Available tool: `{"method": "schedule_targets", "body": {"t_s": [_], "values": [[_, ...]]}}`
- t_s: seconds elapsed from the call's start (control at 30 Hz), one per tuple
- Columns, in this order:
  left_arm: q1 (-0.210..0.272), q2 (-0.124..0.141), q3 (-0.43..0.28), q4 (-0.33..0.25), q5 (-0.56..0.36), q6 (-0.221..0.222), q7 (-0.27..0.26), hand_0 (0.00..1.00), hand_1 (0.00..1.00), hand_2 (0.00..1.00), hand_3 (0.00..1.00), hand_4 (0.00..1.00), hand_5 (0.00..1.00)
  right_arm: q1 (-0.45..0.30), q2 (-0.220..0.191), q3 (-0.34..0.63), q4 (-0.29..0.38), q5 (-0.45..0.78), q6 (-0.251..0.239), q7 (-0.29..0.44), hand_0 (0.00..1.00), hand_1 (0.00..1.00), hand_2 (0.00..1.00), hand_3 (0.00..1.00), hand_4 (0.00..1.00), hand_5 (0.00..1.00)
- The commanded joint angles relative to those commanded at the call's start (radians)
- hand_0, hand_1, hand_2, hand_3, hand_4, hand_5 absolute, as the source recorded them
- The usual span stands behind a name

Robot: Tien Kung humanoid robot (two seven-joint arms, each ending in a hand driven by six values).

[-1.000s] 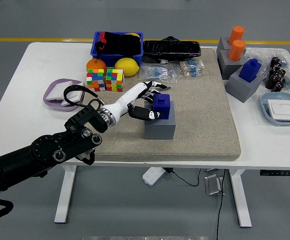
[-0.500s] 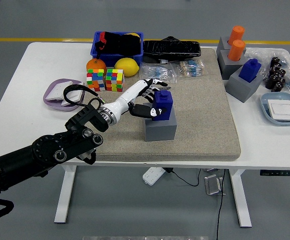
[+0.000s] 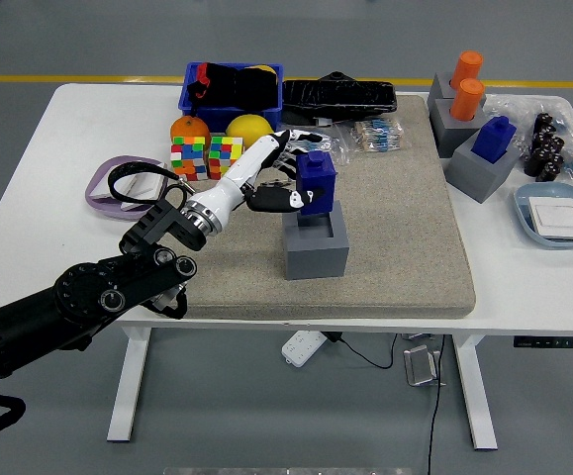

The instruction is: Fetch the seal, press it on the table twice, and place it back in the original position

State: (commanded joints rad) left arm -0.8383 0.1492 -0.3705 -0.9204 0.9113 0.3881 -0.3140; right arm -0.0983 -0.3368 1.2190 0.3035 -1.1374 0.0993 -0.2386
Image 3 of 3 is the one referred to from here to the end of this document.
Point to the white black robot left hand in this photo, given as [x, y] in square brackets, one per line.
[226, 188]

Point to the blue square seal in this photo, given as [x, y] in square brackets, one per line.
[491, 141]
[315, 173]

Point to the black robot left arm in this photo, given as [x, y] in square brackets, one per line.
[43, 312]

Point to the grey seal holder block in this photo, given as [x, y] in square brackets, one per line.
[437, 94]
[447, 133]
[479, 178]
[315, 262]

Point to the orange cylinder seal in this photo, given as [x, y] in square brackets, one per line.
[466, 69]
[466, 101]

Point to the colourful puzzle cube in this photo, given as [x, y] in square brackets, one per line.
[188, 158]
[224, 156]

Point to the yellow lemon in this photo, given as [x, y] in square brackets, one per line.
[246, 128]

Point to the orange fruit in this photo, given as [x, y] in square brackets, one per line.
[189, 129]

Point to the blue plastic bin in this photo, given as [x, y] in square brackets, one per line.
[221, 113]

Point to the black cloth bag red trim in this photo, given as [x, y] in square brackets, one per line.
[246, 86]

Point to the clear bag blue resistors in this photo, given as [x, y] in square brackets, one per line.
[340, 151]

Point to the yellow object in bin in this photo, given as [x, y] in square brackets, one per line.
[266, 67]

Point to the purple tray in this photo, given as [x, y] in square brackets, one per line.
[93, 198]

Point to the black wrapped keyboard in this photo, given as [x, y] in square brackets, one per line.
[340, 96]

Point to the clear bag tan resistors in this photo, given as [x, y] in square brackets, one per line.
[377, 136]

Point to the grey-brown speckled mat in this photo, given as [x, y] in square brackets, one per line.
[390, 237]

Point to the white power strip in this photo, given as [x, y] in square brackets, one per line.
[301, 349]

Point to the white table leg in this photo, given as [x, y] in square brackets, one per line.
[127, 386]
[476, 396]

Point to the light blue tray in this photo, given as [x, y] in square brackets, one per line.
[522, 208]

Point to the black table control panel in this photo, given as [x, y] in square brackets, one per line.
[553, 342]

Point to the silver metal bracket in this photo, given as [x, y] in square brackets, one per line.
[419, 366]

